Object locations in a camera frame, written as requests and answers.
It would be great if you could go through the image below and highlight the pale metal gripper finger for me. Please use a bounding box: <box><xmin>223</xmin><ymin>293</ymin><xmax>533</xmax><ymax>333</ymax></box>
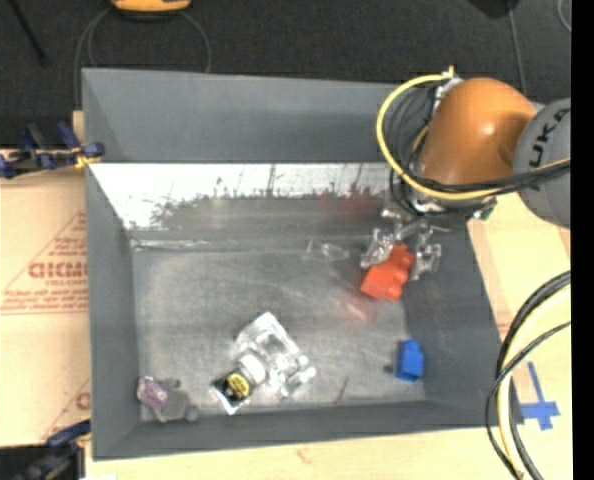
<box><xmin>359</xmin><ymin>226</ymin><xmax>404</xmax><ymax>270</ymax></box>
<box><xmin>409</xmin><ymin>227</ymin><xmax>443</xmax><ymax>283</ymax></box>

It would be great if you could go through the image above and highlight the red toy building brick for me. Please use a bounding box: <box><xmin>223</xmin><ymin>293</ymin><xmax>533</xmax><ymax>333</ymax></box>
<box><xmin>359</xmin><ymin>243</ymin><xmax>417</xmax><ymax>302</ymax></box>

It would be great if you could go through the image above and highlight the clear plastic piece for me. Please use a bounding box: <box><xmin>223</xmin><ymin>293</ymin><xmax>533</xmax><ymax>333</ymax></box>
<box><xmin>302</xmin><ymin>239</ymin><xmax>352</xmax><ymax>263</ymax></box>

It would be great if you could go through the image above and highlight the blue toy building brick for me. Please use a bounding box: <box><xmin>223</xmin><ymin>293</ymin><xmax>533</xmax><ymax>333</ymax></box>
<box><xmin>394</xmin><ymin>338</ymin><xmax>426</xmax><ymax>383</ymax></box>

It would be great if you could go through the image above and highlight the grey metal bin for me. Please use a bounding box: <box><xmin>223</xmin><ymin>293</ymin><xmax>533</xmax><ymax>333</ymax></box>
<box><xmin>80</xmin><ymin>67</ymin><xmax>504</xmax><ymax>460</ymax></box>

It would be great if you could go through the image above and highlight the clear plastic bottle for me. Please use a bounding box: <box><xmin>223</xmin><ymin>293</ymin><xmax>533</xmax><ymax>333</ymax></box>
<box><xmin>233</xmin><ymin>310</ymin><xmax>318</xmax><ymax>402</ymax></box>

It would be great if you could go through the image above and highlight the yellow and black small packet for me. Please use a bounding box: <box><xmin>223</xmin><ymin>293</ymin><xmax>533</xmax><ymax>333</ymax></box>
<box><xmin>210</xmin><ymin>367</ymin><xmax>256</xmax><ymax>416</ymax></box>

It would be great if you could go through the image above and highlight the grey toy figure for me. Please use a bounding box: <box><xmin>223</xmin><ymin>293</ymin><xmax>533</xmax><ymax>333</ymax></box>
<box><xmin>154</xmin><ymin>378</ymin><xmax>201</xmax><ymax>425</ymax></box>

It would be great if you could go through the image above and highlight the purple small packet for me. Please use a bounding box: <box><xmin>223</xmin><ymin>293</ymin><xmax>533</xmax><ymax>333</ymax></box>
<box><xmin>136</xmin><ymin>375</ymin><xmax>171</xmax><ymax>410</ymax></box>

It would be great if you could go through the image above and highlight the brown cardboard board red print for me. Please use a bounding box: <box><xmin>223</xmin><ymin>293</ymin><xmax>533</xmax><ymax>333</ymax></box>
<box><xmin>0</xmin><ymin>166</ymin><xmax>93</xmax><ymax>450</ymax></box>

